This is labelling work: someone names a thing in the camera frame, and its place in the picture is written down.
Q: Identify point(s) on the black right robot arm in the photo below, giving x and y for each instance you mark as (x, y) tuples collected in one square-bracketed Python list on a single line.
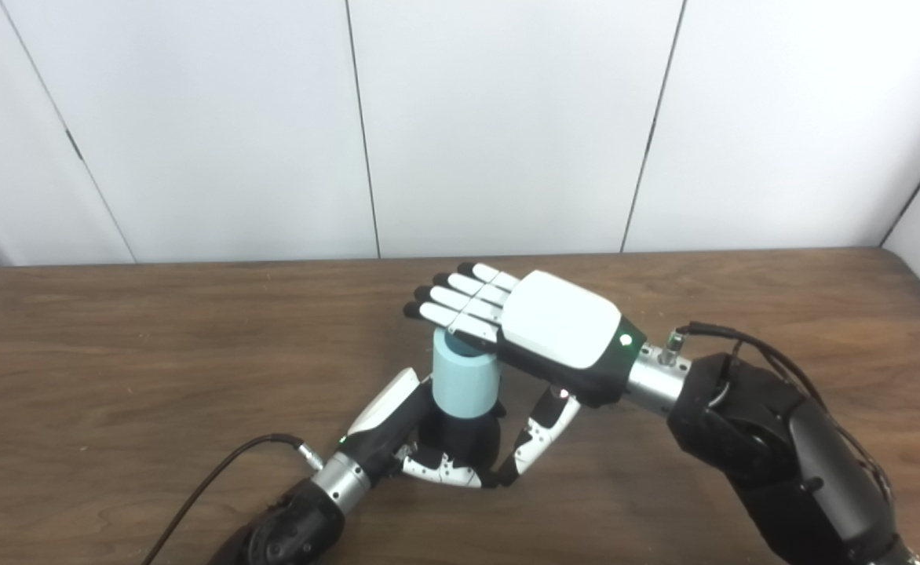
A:
[(782, 455)]

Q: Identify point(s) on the black funnel-shaped nozzle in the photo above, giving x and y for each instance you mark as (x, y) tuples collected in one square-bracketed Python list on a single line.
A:
[(460, 439)]

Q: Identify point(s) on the white and black right hand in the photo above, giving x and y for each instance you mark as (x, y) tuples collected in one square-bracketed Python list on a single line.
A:
[(562, 322)]

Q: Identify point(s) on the white and black left hand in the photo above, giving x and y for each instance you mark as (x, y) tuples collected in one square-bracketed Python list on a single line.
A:
[(385, 416)]

